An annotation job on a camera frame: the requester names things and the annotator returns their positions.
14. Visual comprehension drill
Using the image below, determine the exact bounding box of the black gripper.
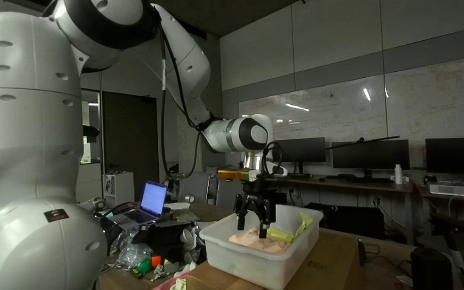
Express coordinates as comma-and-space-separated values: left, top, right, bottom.
234, 179, 277, 240

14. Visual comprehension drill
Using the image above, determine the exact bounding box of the peach cloth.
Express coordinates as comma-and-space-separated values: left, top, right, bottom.
227, 224, 290, 255

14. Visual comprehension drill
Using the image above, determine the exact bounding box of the lime green cloth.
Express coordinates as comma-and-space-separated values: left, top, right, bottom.
266, 211, 316, 245

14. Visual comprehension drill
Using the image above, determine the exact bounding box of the white plastic bin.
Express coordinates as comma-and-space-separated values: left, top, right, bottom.
198, 203, 326, 290

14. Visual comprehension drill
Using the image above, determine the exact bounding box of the black computer monitor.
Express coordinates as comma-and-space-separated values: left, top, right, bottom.
332, 139, 411, 173
269, 137, 329, 165
424, 137, 464, 176

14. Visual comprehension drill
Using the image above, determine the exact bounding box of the open laptop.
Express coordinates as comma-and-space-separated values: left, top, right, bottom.
126, 181, 169, 224

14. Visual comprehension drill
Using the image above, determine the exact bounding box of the clear plastic bag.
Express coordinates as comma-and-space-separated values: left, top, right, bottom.
110, 232, 153, 271

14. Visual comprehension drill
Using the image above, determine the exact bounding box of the white bottle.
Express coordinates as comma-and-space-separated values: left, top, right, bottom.
393, 163, 404, 187

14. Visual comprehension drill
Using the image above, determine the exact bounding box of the black cylinder bin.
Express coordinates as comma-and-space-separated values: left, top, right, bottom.
409, 247, 454, 290

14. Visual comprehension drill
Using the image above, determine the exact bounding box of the white desk device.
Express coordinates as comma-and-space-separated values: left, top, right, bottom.
429, 182, 464, 199

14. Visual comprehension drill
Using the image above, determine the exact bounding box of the golden wrist camera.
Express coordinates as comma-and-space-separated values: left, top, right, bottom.
216, 168, 259, 184

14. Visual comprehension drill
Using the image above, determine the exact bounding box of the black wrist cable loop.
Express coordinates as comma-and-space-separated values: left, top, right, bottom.
259, 141, 287, 179

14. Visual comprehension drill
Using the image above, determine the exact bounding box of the wooden wall desk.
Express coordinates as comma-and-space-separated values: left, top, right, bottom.
274, 176, 464, 205

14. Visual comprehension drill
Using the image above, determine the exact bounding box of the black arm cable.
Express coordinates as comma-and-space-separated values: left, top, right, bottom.
158, 29, 213, 182

